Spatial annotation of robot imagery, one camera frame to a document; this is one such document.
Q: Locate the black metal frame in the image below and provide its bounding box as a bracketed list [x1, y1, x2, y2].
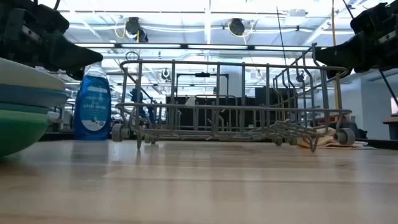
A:
[175, 72, 230, 97]

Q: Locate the yellow hanging strap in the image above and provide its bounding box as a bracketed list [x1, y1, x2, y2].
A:
[330, 0, 340, 124]

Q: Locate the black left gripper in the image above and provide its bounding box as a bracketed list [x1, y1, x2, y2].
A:
[0, 0, 103, 81]

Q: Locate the blue plate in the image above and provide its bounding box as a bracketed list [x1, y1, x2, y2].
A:
[0, 83, 70, 109]

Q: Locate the black ceiling cord reel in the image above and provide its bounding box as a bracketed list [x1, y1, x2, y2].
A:
[228, 17, 246, 37]
[125, 16, 149, 44]

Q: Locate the beige crumpled cloth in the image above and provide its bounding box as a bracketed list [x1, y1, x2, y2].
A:
[297, 126, 369, 149]

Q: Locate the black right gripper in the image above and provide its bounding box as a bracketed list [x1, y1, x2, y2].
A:
[315, 0, 398, 79]

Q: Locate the teal plate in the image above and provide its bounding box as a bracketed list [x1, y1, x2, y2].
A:
[0, 102, 50, 115]

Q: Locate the dark green plate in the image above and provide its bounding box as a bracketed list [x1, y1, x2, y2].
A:
[0, 118, 50, 158]

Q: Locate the pale grey plate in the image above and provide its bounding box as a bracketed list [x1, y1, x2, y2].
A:
[0, 57, 67, 92]

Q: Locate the wooden desk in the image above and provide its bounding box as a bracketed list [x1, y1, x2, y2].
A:
[382, 116, 398, 141]

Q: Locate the dark grey bag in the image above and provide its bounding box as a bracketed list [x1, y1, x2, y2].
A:
[354, 123, 368, 140]

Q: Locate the black aluminium table frame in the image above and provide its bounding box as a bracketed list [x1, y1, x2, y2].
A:
[39, 133, 398, 150]

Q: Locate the grey wire dish rack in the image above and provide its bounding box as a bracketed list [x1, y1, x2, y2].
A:
[111, 42, 357, 154]

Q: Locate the black background workbench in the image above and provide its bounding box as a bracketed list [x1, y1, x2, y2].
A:
[165, 86, 299, 131]

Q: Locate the blue dish soap bottle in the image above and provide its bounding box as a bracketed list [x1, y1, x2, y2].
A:
[73, 61, 113, 141]

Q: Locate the light green plate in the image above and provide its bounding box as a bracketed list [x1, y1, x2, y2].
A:
[0, 109, 50, 125]

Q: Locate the thin dark hanging cord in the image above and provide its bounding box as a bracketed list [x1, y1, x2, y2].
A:
[275, 5, 289, 68]

